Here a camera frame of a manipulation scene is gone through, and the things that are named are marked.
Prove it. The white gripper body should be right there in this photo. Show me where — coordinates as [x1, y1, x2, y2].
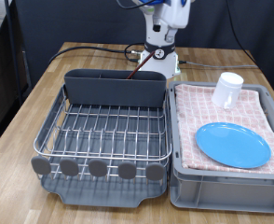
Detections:
[155, 0, 191, 30]

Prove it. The grey plastic crate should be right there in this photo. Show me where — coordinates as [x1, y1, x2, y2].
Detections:
[168, 80, 274, 215]

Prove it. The blue mounted wrist camera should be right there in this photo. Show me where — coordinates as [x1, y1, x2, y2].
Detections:
[133, 0, 168, 7]

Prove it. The grey dish drying rack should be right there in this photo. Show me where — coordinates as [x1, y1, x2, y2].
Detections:
[38, 83, 171, 209]

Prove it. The dark metal frame pole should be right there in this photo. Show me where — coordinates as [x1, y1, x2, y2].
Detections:
[4, 0, 23, 106]

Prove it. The brown wooden spoon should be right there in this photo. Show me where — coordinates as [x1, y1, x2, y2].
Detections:
[126, 49, 157, 80]

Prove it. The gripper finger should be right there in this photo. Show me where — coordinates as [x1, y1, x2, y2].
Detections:
[164, 27, 177, 44]
[152, 19, 162, 33]

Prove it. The grey table cable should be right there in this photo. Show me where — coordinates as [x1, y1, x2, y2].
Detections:
[177, 60, 259, 69]

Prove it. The blue plate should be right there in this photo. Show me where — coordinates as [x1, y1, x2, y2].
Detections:
[195, 121, 272, 170]

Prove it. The pink checked cloth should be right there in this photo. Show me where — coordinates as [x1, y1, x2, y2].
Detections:
[174, 83, 274, 175]

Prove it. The white mug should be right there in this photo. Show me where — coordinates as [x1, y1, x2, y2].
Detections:
[211, 71, 245, 110]

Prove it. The metal wire dish rack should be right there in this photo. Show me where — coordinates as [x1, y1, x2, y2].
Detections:
[31, 85, 172, 185]

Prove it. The dark grey cutlery holder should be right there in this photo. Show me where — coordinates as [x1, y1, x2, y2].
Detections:
[63, 68, 168, 108]

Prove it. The black table cable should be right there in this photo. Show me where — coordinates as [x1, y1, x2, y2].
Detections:
[48, 42, 145, 64]

